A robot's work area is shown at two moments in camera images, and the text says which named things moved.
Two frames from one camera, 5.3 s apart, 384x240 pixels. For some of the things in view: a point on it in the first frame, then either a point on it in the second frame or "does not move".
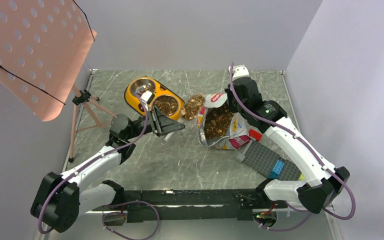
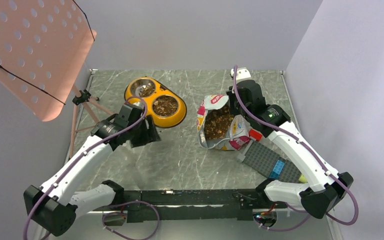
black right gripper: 231,107 does not move
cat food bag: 218,126 does not move
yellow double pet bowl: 167,102 does not move
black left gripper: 168,125 to 150,135
